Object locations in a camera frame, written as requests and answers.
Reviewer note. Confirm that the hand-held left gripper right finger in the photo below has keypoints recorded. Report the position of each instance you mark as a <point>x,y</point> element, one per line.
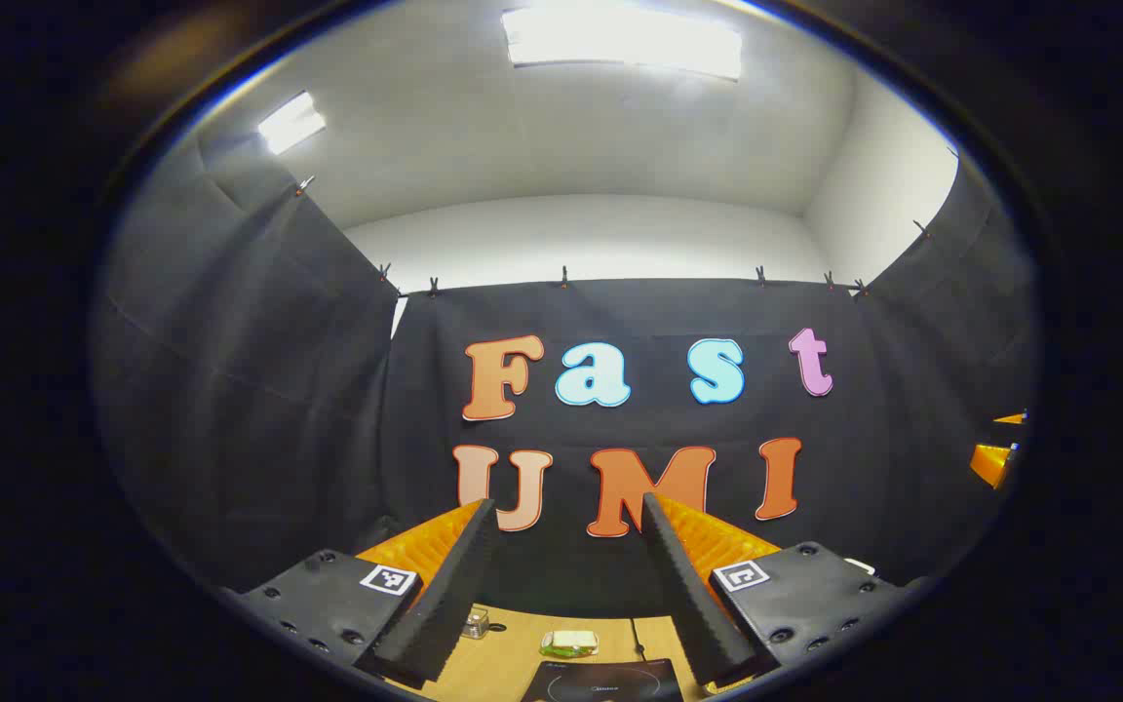
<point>688,595</point>

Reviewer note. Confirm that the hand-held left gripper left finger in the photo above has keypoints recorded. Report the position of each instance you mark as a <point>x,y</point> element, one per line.
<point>449,595</point>

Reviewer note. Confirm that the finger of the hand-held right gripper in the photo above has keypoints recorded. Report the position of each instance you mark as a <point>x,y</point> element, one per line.
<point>990,463</point>
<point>1012,418</point>

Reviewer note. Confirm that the black induction cooktop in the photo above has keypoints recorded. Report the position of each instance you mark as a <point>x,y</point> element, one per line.
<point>610,682</point>

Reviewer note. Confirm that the sandwich with lettuce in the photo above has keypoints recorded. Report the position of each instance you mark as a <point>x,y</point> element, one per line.
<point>569,641</point>

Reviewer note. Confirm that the black backdrop cloth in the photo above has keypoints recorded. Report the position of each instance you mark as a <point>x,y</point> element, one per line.
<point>328,439</point>

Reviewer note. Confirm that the row of black cloth clips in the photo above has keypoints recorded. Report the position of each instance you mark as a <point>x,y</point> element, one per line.
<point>563,277</point>

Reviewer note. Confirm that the small rectangular ceiling light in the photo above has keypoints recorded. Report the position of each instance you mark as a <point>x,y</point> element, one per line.
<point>290,123</point>

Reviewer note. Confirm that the large rectangular ceiling light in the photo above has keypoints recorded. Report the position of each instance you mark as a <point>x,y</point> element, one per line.
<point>620,39</point>

